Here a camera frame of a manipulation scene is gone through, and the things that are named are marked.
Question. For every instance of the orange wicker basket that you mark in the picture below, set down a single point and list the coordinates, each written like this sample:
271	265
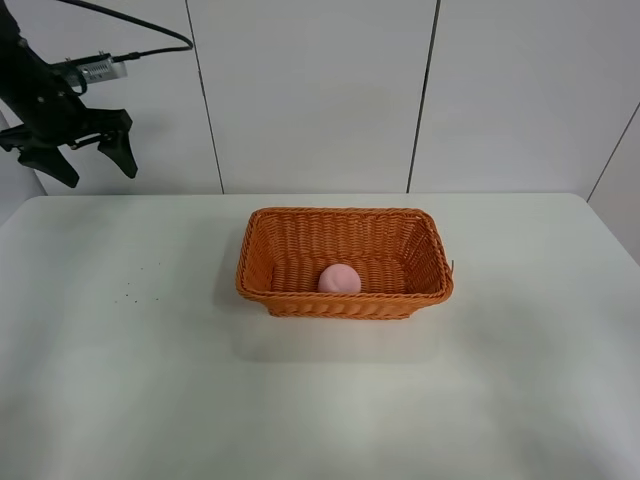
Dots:
397	253

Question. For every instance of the pink peach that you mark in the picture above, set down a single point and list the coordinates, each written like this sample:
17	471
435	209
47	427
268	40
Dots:
340	279

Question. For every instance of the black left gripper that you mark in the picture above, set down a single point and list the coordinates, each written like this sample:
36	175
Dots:
52	114

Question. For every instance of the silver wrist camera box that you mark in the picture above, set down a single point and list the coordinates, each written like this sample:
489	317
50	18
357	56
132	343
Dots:
79	73

